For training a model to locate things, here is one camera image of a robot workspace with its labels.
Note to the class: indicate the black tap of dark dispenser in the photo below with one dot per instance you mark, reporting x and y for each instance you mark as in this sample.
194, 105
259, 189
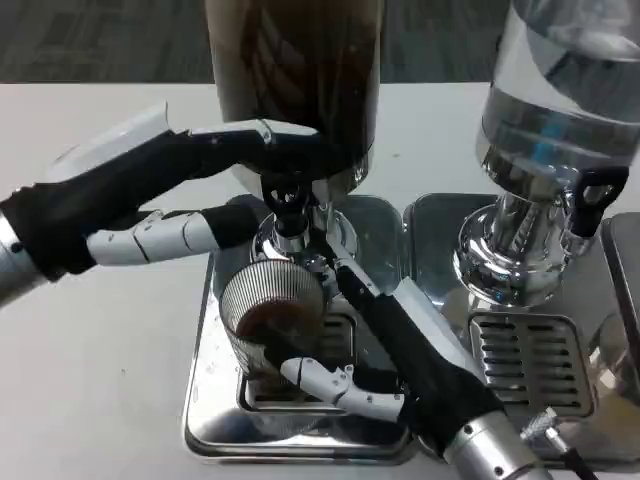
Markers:
287, 220

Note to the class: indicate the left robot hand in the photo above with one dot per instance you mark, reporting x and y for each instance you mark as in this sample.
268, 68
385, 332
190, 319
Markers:
125, 170

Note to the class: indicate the clear water dispenser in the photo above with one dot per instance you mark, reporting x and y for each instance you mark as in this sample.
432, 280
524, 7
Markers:
550, 125

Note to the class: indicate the dark drink dispenser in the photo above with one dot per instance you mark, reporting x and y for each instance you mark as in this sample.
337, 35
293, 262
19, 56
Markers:
300, 60

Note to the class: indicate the left silver robot forearm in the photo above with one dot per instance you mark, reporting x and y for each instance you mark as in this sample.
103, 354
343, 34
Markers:
12, 270

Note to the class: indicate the right silver robot forearm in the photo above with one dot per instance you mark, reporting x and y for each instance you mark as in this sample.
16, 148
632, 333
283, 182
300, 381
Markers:
490, 450

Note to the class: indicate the clear ribbed glass cup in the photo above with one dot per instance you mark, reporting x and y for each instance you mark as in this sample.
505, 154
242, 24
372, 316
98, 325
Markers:
270, 285

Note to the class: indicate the partly seen grey tray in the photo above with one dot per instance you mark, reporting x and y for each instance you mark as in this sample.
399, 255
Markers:
625, 250

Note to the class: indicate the black tap of water dispenser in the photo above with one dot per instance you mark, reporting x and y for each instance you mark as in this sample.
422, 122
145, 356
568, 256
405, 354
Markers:
590, 210

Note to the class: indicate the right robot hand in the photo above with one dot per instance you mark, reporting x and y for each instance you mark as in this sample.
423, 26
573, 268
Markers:
425, 360

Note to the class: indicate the slotted steel tray grid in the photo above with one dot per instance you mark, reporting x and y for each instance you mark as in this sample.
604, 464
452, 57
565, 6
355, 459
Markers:
530, 360
340, 335

